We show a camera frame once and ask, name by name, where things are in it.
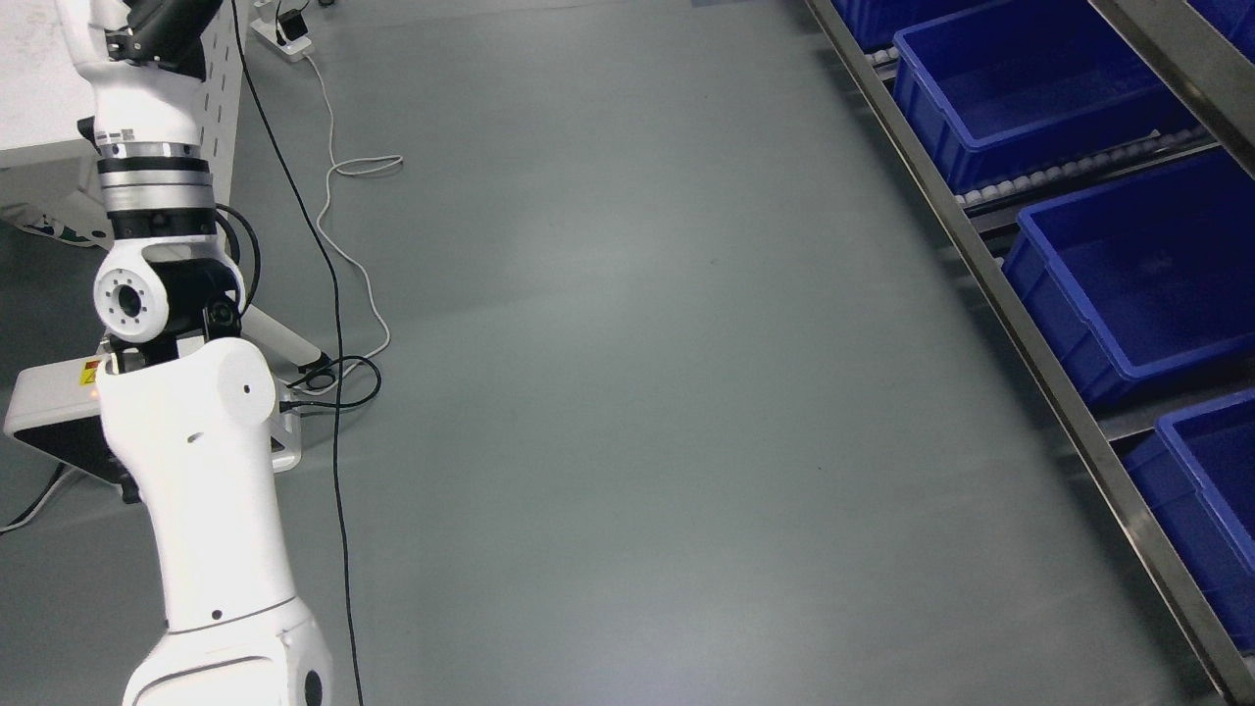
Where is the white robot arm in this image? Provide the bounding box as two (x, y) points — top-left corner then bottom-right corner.
(56, 1), (333, 705)

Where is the steel roller shelf rack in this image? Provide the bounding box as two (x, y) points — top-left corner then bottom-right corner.
(807, 1), (1254, 705)

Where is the blue plastic bin far left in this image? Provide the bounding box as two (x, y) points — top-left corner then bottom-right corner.
(830, 0), (985, 53)

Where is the blue plastic bin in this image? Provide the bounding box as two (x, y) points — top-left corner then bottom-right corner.
(1122, 389), (1254, 655)
(894, 1), (1196, 193)
(830, 0), (985, 53)
(1001, 149), (1254, 410)

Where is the white power strip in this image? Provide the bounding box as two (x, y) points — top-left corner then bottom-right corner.
(248, 8), (314, 63)

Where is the blue plastic bin centre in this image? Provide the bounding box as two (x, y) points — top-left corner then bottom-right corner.
(1001, 149), (1254, 410)

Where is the white device base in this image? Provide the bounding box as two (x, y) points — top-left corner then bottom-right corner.
(4, 305), (333, 493)

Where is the blue plastic bin upper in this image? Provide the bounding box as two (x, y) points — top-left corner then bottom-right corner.
(1122, 389), (1254, 655)

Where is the white perforated cabinet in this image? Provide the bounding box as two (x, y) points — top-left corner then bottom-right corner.
(1, 1), (251, 247)

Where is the white power cable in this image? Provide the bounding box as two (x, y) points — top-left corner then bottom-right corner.
(279, 54), (405, 372)

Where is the black power cable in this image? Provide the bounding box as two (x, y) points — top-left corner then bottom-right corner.
(231, 0), (383, 706)

